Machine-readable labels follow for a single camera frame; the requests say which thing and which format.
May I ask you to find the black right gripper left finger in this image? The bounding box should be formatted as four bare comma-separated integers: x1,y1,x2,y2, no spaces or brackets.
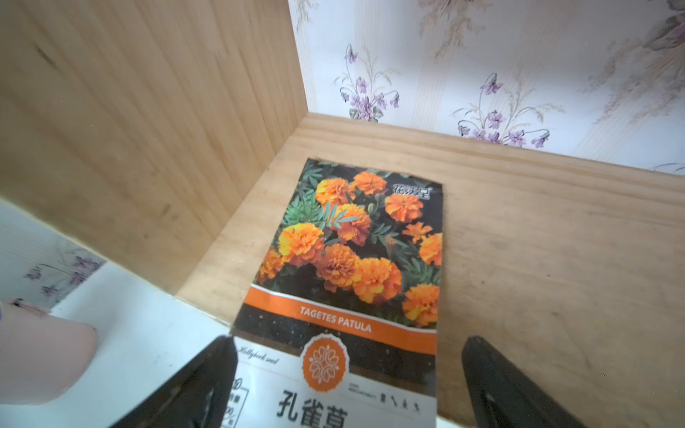
114,335,238,427

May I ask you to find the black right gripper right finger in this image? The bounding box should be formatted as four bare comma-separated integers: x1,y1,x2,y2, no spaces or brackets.
461,336,583,427

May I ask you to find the orange flower seed bag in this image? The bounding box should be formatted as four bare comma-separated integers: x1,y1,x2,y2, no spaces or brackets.
223,159,443,427

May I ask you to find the wooden two-tier shelf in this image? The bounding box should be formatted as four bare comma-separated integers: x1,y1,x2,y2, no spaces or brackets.
1,1,684,427

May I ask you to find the pink pen holder cup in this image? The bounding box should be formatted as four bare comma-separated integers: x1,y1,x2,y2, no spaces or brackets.
1,301,97,406

